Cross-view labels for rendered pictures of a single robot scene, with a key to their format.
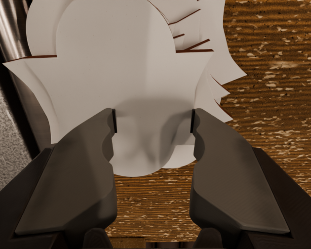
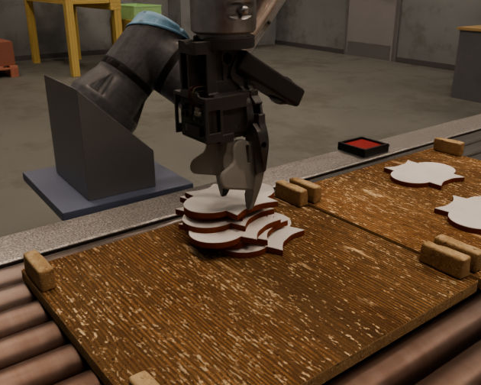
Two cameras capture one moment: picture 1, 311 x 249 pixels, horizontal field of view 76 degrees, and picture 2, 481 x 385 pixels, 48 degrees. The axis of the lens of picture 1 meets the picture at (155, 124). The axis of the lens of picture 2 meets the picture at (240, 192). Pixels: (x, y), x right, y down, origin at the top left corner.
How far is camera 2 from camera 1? 0.72 m
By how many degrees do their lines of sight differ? 89
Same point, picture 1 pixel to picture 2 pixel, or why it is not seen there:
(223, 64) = (276, 241)
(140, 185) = (145, 259)
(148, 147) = (214, 205)
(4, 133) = (136, 219)
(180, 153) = (211, 236)
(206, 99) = (256, 228)
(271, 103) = (282, 275)
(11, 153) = (117, 224)
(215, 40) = (283, 235)
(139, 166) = (198, 208)
